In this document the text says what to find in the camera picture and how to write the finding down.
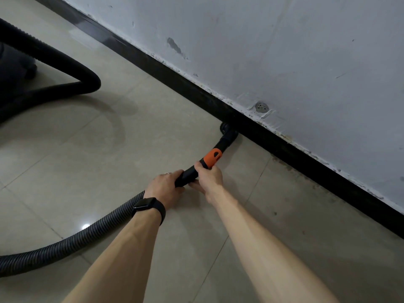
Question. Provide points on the person's left hand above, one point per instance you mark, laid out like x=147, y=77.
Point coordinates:
x=164, y=189

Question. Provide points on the person's right hand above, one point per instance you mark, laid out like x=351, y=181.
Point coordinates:
x=210, y=183

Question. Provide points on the grey vacuum cleaner orange knobs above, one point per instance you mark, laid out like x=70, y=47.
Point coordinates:
x=14, y=75

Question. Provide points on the person's left forearm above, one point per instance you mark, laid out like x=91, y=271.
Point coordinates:
x=116, y=261

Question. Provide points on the person's right forearm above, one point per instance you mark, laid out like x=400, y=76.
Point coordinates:
x=271, y=252

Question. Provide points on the black smartwatch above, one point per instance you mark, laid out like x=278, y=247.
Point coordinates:
x=148, y=206

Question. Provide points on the black baseboard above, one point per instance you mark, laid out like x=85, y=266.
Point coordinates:
x=189, y=88

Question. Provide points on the round grey wall outlet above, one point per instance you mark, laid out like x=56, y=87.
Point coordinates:
x=262, y=107

